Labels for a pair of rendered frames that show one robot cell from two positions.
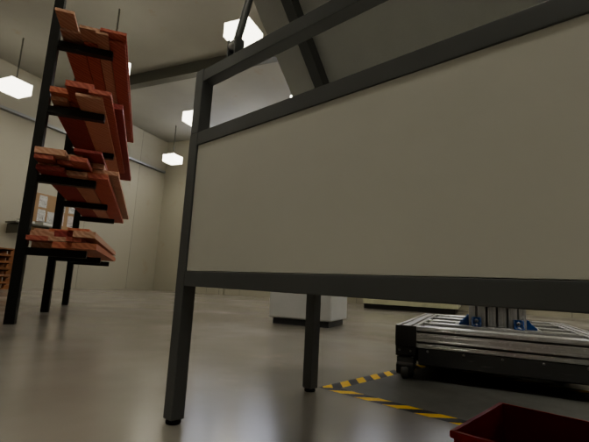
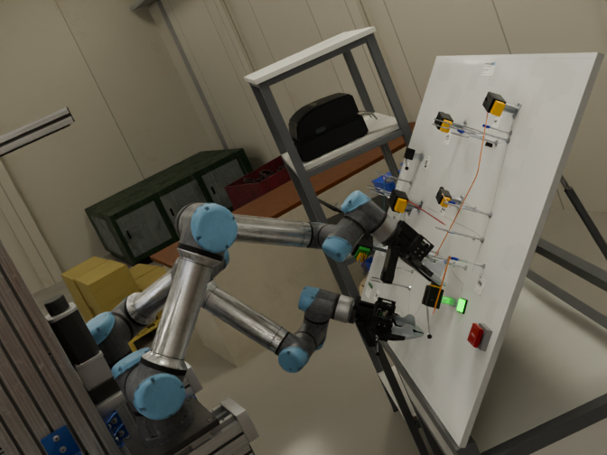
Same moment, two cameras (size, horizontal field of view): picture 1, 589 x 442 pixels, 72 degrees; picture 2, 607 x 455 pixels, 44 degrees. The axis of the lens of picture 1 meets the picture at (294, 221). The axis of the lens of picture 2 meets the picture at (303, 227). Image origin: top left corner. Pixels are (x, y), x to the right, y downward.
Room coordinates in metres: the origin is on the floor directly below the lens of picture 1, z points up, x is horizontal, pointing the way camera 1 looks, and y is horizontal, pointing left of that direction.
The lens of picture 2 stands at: (2.88, 0.96, 2.00)
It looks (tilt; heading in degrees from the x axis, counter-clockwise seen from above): 15 degrees down; 225
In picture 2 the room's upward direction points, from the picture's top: 24 degrees counter-clockwise
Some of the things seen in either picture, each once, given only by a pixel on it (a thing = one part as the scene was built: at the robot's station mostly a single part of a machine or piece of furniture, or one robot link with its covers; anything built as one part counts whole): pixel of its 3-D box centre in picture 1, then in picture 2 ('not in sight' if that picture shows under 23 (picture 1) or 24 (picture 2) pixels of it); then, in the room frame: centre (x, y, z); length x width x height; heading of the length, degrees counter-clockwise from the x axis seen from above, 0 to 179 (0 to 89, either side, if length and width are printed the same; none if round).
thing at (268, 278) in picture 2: not in sight; (322, 233); (-1.18, -2.89, 0.41); 2.43 x 0.78 x 0.83; 156
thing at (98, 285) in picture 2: not in sight; (127, 292); (-0.66, -4.95, 0.35); 1.21 x 0.86 x 0.71; 67
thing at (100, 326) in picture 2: not in sight; (105, 337); (1.76, -1.17, 1.33); 0.13 x 0.12 x 0.14; 13
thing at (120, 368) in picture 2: not in sight; (141, 377); (1.97, -0.71, 1.33); 0.13 x 0.12 x 0.14; 67
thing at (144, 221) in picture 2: not in sight; (172, 205); (-3.23, -7.21, 0.38); 1.94 x 1.82 x 0.76; 156
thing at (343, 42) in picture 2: not in sight; (383, 246); (0.41, -1.07, 0.93); 0.61 x 0.50 x 1.85; 47
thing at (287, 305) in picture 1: (310, 256); not in sight; (4.27, -0.19, 0.69); 0.68 x 0.58 x 1.39; 67
